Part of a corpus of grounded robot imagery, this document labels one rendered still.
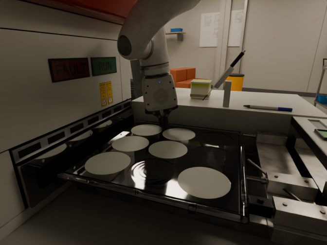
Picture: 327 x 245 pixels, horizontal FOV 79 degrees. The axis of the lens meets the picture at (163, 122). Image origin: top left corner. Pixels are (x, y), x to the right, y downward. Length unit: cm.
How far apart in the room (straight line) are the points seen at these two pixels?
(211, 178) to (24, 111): 38
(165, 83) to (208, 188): 33
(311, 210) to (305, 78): 641
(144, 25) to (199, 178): 34
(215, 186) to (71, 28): 46
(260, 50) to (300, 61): 106
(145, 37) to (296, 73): 635
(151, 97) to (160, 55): 12
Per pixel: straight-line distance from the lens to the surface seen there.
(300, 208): 40
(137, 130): 65
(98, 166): 47
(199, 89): 79
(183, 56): 738
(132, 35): 50
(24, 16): 46
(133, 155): 49
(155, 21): 48
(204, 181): 41
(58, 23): 51
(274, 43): 671
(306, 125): 63
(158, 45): 57
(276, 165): 56
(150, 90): 59
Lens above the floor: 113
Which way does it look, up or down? 19 degrees down
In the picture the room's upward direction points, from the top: straight up
